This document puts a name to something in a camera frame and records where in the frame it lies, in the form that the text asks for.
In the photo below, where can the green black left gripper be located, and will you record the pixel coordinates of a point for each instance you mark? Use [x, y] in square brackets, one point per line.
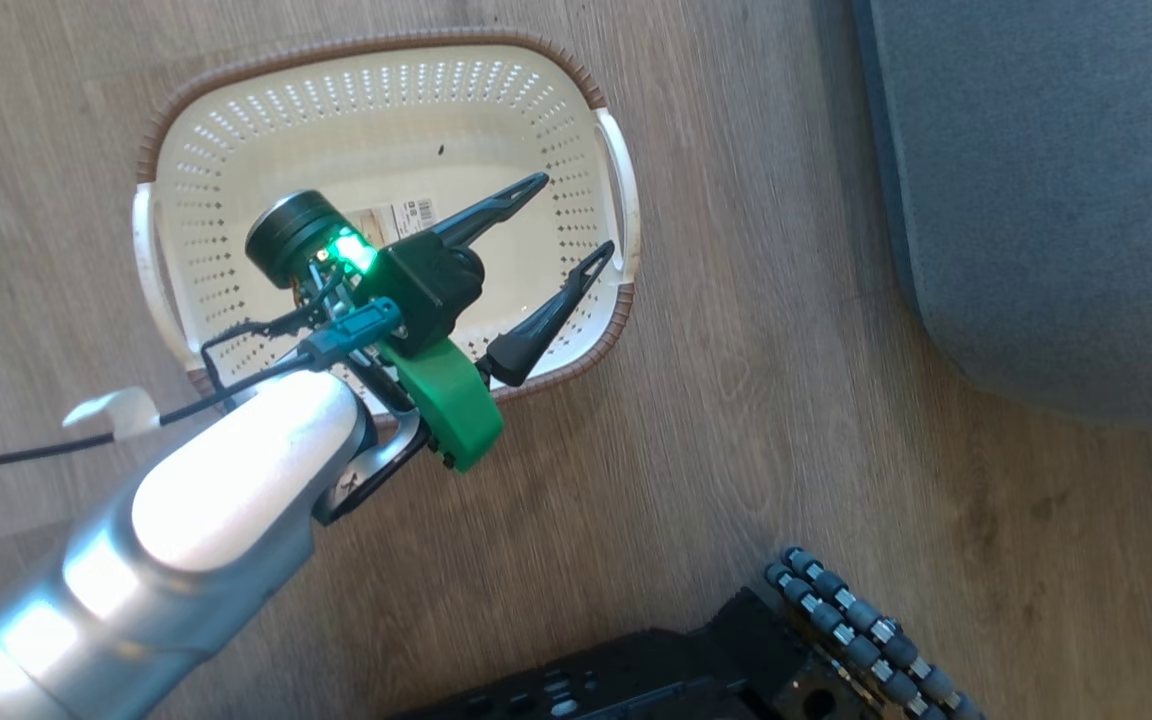
[451, 400]

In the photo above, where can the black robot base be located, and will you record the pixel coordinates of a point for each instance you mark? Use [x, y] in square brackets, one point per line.
[656, 675]

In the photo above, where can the white tape tab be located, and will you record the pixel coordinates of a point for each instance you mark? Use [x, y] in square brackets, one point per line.
[121, 410]

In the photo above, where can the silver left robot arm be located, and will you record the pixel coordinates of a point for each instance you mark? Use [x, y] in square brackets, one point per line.
[186, 520]

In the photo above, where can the cream perforated laundry basket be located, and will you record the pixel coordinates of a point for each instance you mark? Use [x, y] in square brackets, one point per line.
[236, 150]

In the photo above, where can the grey fabric sofa seat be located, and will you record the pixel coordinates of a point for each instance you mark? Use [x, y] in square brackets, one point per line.
[1056, 190]

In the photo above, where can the white barcode label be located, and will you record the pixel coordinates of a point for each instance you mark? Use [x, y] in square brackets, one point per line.
[406, 215]

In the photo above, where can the grey roller omni wheel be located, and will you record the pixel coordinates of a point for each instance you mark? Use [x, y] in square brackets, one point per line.
[866, 640]

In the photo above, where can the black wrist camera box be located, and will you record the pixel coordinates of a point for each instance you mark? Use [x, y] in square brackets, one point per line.
[436, 285]

